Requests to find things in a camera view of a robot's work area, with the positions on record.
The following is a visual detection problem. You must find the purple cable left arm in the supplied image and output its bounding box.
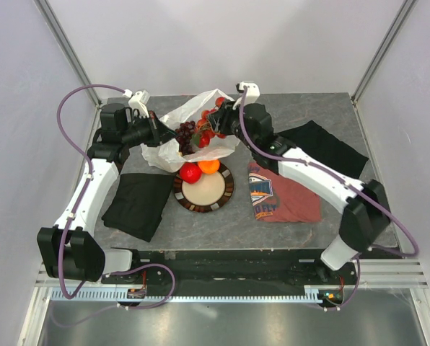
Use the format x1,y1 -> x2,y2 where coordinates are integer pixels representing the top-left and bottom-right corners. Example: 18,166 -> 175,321
51,83 -> 178,327

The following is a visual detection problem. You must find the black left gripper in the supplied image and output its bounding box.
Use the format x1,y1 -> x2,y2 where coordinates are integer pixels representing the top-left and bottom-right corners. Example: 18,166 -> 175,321
120,110 -> 177,148

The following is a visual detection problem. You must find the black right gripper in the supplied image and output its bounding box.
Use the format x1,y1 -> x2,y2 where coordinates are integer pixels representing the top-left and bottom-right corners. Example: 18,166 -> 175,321
206,99 -> 257,151

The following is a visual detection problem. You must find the aluminium frame post right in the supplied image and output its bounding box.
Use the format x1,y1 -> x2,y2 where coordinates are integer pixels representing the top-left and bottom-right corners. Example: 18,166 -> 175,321
351,0 -> 418,107

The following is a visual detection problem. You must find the black folded cloth right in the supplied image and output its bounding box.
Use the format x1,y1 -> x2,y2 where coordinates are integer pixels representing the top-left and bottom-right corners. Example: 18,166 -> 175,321
279,120 -> 369,179

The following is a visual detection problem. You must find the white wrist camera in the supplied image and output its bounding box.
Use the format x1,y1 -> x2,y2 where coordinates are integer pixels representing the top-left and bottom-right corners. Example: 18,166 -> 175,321
123,89 -> 150,118
233,81 -> 260,109

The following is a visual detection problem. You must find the red apple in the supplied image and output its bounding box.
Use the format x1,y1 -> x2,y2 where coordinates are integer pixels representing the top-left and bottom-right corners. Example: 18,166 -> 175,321
179,162 -> 202,184

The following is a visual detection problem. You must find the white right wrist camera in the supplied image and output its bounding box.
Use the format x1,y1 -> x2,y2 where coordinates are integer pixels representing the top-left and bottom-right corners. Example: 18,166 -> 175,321
233,81 -> 260,109

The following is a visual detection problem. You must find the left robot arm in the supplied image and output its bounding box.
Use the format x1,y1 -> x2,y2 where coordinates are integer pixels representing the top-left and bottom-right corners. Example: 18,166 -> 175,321
37,101 -> 175,283

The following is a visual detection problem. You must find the orange fruit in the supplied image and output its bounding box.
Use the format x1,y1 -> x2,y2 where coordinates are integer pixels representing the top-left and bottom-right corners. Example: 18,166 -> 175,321
197,159 -> 220,174

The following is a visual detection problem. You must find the round brown patterned plate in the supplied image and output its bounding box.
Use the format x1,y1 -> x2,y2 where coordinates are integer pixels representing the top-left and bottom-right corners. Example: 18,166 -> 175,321
173,164 -> 234,213

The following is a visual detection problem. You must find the dark purple grape bunch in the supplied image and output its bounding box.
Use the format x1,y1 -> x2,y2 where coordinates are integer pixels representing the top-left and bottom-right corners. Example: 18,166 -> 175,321
175,121 -> 196,156

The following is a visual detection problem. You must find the black folded cloth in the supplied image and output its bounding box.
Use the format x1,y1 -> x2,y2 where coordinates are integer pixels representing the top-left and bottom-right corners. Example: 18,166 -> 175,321
102,173 -> 174,242
279,120 -> 369,179

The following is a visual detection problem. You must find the aluminium frame post left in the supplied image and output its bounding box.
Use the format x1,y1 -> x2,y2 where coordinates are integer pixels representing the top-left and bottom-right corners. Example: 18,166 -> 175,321
34,0 -> 91,86

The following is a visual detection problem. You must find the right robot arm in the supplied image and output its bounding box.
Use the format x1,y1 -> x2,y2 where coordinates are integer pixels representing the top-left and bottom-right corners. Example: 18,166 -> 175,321
207,102 -> 391,284

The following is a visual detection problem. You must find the white plastic bag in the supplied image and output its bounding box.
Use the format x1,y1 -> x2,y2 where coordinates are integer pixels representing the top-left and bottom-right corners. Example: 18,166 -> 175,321
141,89 -> 240,172

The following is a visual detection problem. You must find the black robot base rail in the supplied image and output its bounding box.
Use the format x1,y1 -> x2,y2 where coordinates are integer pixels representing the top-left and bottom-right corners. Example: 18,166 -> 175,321
131,249 -> 356,292

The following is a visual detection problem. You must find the white slotted cable duct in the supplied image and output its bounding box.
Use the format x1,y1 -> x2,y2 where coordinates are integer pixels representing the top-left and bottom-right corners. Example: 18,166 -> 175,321
50,285 -> 330,304

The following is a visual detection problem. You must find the red printed t-shirt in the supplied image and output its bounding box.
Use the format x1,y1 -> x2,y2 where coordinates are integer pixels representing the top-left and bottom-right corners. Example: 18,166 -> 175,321
247,162 -> 321,223

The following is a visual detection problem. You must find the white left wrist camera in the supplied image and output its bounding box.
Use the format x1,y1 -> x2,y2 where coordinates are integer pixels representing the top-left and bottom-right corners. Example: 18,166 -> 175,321
123,89 -> 150,118

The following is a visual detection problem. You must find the black folded cloth left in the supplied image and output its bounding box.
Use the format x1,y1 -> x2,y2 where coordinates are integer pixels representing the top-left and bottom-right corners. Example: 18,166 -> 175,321
102,173 -> 174,242

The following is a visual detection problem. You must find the aluminium frame post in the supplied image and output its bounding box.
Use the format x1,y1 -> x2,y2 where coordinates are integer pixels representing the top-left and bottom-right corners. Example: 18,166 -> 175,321
34,0 -> 91,86
351,0 -> 418,107

